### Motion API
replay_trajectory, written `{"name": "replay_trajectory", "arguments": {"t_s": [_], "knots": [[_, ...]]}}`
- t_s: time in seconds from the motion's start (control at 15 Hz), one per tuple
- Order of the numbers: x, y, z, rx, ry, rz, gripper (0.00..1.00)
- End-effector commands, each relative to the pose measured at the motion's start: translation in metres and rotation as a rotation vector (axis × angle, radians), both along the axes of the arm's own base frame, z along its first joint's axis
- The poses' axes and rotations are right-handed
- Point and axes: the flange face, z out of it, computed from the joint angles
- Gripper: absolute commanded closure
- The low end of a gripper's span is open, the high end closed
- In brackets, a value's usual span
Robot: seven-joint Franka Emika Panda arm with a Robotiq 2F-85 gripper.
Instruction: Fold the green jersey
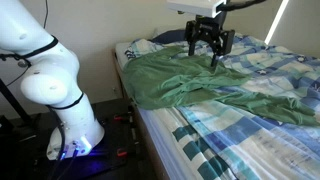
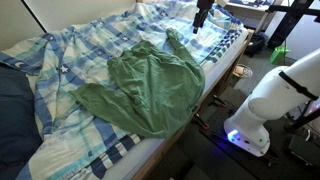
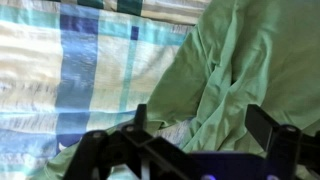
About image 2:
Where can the black tripod stand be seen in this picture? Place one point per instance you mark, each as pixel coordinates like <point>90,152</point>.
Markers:
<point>293,15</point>

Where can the blue checked duvet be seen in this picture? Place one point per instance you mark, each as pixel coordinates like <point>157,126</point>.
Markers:
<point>75,144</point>

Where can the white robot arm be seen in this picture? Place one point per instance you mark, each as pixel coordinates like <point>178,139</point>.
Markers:
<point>280,90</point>

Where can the wooden desk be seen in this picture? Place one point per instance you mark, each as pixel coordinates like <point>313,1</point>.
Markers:
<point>253,13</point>

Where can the green jersey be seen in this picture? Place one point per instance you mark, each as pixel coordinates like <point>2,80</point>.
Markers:
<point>155,91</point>

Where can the green bag on floor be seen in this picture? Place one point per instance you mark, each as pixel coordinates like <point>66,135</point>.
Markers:
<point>278,55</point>

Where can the round basket on floor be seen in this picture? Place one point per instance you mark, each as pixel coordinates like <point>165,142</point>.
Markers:
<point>242,71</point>

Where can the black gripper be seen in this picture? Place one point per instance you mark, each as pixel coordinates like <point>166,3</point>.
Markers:
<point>204,7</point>

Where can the red-handled clamp near bed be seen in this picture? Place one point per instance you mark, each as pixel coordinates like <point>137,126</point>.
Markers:
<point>201,123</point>

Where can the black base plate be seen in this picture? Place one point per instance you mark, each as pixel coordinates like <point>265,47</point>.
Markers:
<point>280,162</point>

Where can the red-handled clamp far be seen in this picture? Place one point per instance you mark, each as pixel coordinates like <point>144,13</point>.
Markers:
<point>218,102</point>

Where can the dark blue pillow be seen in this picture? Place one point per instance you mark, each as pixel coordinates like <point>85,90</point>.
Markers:
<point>19,137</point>

